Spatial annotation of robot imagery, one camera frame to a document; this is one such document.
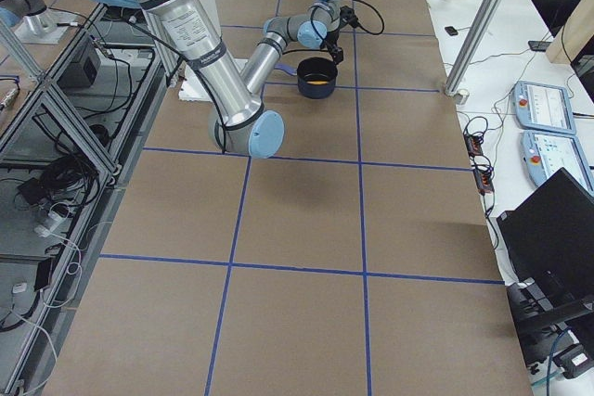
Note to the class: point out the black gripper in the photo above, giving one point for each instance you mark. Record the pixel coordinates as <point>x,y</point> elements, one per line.
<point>333,38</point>

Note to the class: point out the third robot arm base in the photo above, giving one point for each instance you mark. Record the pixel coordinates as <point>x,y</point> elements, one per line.
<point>36,23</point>

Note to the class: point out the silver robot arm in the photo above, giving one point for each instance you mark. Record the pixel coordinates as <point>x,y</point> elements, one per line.
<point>240,123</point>

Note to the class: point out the dark blue pot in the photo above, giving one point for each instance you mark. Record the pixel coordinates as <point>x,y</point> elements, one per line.
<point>313,69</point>

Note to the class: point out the black phone on table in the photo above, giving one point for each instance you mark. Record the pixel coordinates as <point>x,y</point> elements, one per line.
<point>450,30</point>

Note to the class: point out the far blue teach pendant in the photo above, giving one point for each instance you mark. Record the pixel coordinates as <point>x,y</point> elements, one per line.
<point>543,107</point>

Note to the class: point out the blue teach pendant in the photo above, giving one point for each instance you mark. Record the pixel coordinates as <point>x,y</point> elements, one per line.
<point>543,107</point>
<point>544,153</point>

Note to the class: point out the near blue teach pendant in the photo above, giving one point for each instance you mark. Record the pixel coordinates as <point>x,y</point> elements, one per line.
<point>544,153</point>

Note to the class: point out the black laptop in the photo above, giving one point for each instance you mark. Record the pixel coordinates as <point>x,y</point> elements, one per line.
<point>551,233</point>

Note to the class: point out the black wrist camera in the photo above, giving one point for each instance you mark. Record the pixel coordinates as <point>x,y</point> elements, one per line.
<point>349,18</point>

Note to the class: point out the aluminium frame post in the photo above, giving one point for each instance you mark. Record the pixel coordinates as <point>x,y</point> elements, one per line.
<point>482,19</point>

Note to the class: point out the aluminium side frame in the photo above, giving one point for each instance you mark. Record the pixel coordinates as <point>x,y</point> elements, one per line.
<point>69,143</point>

